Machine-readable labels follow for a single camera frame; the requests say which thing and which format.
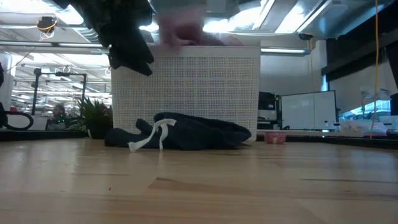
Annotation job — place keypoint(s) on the pink garment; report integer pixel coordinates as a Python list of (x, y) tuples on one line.
[(183, 31)]

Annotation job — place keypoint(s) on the navy blue garment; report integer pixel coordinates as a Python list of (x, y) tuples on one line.
[(124, 40)]

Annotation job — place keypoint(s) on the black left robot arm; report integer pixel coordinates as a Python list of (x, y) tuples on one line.
[(2, 118)]

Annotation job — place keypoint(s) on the black garment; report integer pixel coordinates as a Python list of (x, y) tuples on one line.
[(199, 133)]

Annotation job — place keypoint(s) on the white perforated plastic basket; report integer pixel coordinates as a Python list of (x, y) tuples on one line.
[(202, 87)]

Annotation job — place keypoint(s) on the black electronic equipment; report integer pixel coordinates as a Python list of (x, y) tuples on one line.
[(267, 102)]

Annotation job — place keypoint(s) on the small pink cup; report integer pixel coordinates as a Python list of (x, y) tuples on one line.
[(275, 137)]

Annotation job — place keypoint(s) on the green potted plant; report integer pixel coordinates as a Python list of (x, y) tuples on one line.
[(96, 118)]

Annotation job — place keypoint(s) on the whiteboard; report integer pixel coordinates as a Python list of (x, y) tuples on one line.
[(308, 110)]

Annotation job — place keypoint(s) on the person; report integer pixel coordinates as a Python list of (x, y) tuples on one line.
[(58, 118)]

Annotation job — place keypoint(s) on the black metal stand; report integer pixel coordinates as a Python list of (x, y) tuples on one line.
[(36, 93)]

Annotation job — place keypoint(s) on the white desk lamp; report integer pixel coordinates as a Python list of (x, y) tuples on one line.
[(373, 93)]

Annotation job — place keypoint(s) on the black aluminium table frame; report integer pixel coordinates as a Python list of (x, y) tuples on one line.
[(31, 135)]

